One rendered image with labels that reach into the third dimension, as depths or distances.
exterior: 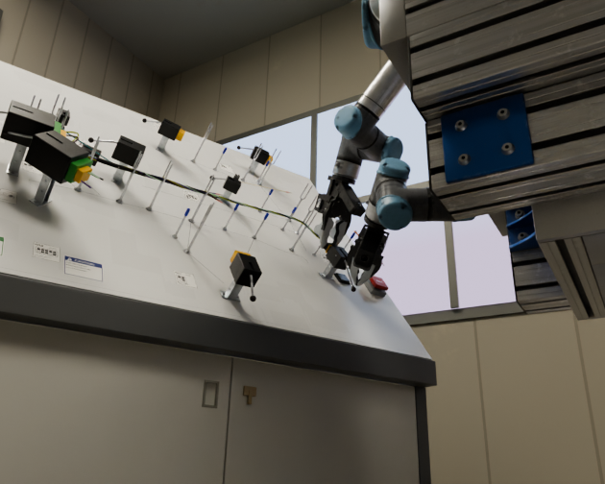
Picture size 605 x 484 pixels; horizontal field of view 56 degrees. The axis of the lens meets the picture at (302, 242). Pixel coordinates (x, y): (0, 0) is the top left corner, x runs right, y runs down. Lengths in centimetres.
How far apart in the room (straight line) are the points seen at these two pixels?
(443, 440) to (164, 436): 163
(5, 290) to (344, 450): 80
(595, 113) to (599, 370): 195
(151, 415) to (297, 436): 34
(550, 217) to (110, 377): 81
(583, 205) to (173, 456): 85
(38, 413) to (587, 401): 198
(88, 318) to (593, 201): 83
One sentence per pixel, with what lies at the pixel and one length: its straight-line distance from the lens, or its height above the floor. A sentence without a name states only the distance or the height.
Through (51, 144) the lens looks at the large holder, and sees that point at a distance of 125.
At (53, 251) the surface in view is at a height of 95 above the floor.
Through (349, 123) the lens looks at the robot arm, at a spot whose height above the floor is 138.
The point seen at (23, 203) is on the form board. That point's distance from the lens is 131.
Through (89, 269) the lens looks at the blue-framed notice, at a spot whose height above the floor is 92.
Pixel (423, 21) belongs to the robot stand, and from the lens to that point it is 72.
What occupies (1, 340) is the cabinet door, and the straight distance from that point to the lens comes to 112.
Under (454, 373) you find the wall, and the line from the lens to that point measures 262.
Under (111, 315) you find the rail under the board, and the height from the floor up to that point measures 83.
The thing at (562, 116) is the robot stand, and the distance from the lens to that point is 65.
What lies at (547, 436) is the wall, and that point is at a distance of 251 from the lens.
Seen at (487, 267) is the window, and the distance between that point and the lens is 268.
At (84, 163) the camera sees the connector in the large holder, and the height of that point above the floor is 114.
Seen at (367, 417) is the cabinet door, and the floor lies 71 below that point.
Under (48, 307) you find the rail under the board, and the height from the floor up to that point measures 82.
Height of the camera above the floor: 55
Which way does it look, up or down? 23 degrees up
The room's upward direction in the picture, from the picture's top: 2 degrees clockwise
